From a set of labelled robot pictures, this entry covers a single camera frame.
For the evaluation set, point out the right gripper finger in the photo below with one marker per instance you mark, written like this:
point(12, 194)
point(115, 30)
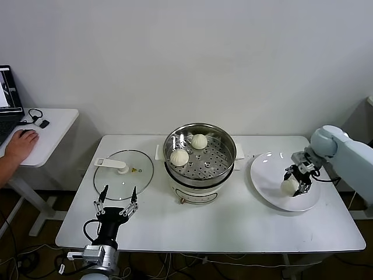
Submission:
point(289, 170)
point(304, 189)

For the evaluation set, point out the small black device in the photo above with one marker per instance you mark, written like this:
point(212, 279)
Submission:
point(44, 124)

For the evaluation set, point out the right robot arm silver white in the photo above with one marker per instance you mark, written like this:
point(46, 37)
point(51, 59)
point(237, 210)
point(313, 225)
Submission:
point(349, 157)

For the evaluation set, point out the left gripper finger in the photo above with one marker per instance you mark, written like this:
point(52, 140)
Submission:
point(100, 207)
point(133, 204)

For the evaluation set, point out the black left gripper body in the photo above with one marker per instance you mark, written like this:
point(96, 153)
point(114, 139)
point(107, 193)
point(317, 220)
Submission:
point(111, 224)

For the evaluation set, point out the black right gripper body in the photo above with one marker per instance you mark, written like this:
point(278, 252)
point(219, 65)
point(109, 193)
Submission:
point(301, 176)

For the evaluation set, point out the white electric cooker pot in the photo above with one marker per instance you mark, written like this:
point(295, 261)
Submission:
point(198, 194)

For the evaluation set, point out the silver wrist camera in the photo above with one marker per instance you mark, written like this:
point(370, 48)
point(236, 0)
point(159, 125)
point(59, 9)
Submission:
point(300, 157)
point(92, 253)

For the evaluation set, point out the blue black computer mouse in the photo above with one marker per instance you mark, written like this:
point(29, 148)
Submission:
point(27, 130)

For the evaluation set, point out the white round plate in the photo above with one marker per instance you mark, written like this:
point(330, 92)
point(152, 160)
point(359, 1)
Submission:
point(262, 169)

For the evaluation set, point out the white side table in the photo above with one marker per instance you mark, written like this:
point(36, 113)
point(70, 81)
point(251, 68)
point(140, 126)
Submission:
point(58, 137)

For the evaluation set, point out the white steamed baozi bun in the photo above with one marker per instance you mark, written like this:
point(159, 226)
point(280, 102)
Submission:
point(179, 157)
point(199, 141)
point(288, 187)

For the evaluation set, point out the person right hand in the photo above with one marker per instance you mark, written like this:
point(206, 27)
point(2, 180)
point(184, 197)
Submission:
point(20, 147)

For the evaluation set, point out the black laptop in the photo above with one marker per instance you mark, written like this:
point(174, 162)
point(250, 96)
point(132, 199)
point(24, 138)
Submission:
point(8, 96)

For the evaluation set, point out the perforated steel steamer basket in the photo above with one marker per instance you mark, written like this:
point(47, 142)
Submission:
point(215, 166)

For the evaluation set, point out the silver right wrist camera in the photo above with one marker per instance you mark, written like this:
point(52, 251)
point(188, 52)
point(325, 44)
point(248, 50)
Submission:
point(300, 157)

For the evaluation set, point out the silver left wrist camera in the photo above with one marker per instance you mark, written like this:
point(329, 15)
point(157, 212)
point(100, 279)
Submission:
point(92, 253)

